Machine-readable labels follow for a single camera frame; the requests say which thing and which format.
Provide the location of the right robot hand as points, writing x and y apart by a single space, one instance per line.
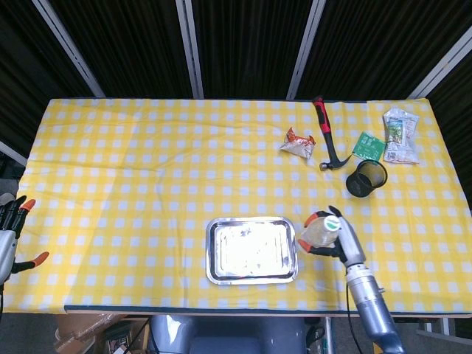
352 243

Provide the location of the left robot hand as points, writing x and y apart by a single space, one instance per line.
7 247

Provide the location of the transparent plastic water bottle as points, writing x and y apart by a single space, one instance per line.
319 236

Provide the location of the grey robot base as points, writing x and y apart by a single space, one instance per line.
239 335

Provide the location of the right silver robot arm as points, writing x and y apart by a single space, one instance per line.
372 306

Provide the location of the stainless steel tray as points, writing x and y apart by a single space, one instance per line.
252 250

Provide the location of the black mesh pen cup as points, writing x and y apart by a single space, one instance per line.
363 180

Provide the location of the green paper card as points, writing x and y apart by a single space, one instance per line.
368 145

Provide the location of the orange white snack packet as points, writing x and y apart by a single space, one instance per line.
298 144

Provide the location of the red black claw hammer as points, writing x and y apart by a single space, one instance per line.
326 129

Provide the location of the white green snack bag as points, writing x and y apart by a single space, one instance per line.
400 136

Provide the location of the yellow white checked tablecloth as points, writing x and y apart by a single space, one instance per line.
147 184

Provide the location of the white metal frame post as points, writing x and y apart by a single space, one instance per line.
442 60
304 49
191 49
70 49
11 152

